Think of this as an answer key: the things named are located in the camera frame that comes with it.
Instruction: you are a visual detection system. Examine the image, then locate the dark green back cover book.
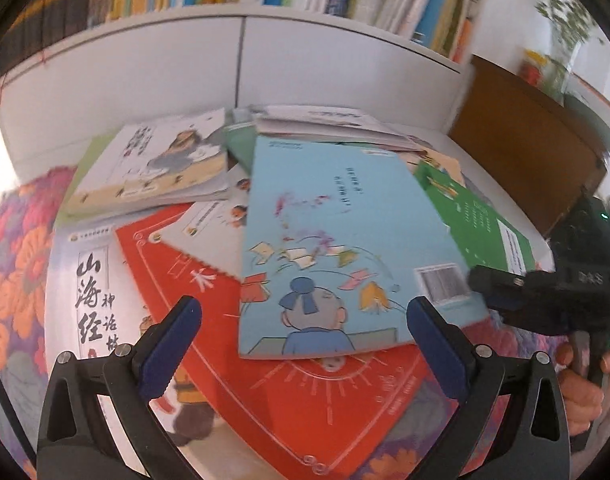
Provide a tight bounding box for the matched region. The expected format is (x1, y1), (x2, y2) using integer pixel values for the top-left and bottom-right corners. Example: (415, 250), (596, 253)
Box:
(414, 162), (536, 275)

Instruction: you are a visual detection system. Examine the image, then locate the light blue children's book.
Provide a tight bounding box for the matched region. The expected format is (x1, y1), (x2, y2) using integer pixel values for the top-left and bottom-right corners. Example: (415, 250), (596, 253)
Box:
(238, 136), (487, 360)

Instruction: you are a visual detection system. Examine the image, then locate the red spiral book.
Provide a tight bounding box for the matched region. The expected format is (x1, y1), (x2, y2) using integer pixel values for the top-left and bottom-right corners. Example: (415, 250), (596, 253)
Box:
(116, 206), (427, 479)

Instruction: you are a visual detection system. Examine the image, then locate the white myth book kneeling figure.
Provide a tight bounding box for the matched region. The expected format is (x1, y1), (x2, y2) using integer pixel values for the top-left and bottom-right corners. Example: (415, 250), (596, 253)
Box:
(64, 108), (229, 216)

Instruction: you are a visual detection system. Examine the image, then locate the white emperor story book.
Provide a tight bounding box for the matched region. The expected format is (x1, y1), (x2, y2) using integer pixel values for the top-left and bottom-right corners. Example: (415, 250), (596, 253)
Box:
(150, 165), (250, 280)

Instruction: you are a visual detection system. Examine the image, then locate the green world history book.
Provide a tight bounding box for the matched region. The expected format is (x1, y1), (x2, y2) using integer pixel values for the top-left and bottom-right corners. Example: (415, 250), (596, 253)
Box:
(53, 130), (117, 229)

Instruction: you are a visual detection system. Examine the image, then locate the person's right hand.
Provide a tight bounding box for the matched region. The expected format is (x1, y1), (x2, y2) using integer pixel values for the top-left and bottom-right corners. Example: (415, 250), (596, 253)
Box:
(555, 342), (610, 437)

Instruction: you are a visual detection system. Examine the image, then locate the brown wooden cabinet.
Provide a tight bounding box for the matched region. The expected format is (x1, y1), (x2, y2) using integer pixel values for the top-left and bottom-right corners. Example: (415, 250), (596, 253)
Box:
(449, 55), (606, 236)

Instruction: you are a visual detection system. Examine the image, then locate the floral woven mat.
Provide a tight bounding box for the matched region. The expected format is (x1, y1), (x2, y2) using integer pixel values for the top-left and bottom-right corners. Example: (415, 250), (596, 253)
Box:
(0, 167), (571, 480)

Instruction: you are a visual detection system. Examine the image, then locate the glass vase with green plant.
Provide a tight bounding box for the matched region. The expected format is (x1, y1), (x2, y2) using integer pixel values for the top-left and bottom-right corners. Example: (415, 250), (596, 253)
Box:
(535, 0), (598, 104)

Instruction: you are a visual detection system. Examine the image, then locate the pile of thin white booklets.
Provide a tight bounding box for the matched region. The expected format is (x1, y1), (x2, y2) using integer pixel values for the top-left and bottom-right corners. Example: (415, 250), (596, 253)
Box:
(224, 103), (467, 187)

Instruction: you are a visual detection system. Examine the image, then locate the white bookshelf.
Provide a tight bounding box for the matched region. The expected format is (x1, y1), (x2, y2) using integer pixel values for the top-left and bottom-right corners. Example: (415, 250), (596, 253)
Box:
(0, 0), (473, 181)

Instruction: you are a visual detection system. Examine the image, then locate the row of black volumes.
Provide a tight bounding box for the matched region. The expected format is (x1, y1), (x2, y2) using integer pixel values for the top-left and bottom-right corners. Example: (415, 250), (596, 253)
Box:
(0, 0), (89, 76)

